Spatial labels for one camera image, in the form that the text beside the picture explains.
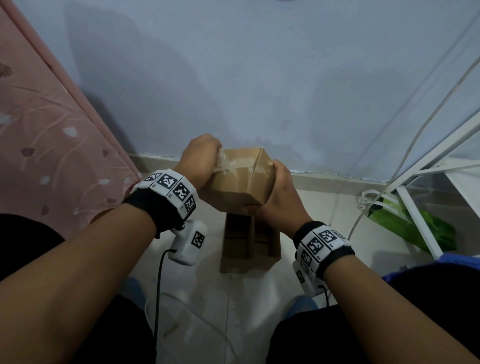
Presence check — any clear packing tape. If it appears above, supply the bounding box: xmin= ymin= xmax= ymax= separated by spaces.
xmin=214 ymin=149 xmax=260 ymax=176

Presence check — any person's right hand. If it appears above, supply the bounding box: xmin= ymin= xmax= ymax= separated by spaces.
xmin=245 ymin=159 xmax=313 ymax=239

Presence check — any right wrist marker band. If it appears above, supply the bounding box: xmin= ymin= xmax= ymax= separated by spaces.
xmin=292 ymin=221 xmax=356 ymax=280

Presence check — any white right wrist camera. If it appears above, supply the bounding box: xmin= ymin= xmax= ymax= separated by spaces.
xmin=292 ymin=260 xmax=330 ymax=298

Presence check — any taped brown cardboard box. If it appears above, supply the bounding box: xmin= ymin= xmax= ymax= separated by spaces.
xmin=197 ymin=146 xmax=277 ymax=217

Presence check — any black left camera cable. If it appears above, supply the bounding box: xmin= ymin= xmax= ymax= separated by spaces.
xmin=151 ymin=248 xmax=177 ymax=364

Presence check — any thin grey wall cable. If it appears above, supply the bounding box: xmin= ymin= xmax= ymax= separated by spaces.
xmin=346 ymin=56 xmax=480 ymax=241

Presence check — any white floor cable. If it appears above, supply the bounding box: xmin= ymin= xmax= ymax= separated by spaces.
xmin=144 ymin=292 xmax=241 ymax=364

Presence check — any green plastic bag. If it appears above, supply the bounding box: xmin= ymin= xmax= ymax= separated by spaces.
xmin=367 ymin=202 xmax=458 ymax=253

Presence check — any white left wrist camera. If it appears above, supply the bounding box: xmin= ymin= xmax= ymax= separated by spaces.
xmin=167 ymin=219 xmax=208 ymax=267

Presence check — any person's right forearm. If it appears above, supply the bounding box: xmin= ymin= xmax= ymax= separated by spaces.
xmin=324 ymin=254 xmax=480 ymax=364

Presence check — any white metal rack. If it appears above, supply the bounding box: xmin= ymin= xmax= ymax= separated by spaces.
xmin=382 ymin=110 xmax=480 ymax=260

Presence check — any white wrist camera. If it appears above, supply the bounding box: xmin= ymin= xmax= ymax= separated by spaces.
xmin=167 ymin=219 xmax=208 ymax=267
xmin=292 ymin=260 xmax=330 ymax=298

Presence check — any coiled white cable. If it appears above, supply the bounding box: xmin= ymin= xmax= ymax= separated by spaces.
xmin=356 ymin=189 xmax=398 ymax=213

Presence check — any wrist marker band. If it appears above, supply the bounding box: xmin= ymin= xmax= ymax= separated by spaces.
xmin=122 ymin=168 xmax=200 ymax=239
xmin=292 ymin=221 xmax=356 ymax=280

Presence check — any person's left hand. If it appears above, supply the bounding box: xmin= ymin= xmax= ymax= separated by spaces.
xmin=173 ymin=133 xmax=224 ymax=190

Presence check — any person's right blue shoe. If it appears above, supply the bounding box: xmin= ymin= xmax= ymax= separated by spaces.
xmin=283 ymin=294 xmax=320 ymax=320

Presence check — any person's left forearm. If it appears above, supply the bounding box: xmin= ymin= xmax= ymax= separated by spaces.
xmin=0 ymin=204 xmax=158 ymax=364

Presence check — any left wrist marker band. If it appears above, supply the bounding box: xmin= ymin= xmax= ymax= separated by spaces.
xmin=122 ymin=168 xmax=200 ymax=239

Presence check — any pink floral bedsheet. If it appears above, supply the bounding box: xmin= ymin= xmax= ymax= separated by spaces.
xmin=0 ymin=0 xmax=143 ymax=241

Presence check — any blue plastic bin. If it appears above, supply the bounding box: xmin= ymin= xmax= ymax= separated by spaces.
xmin=382 ymin=253 xmax=480 ymax=280

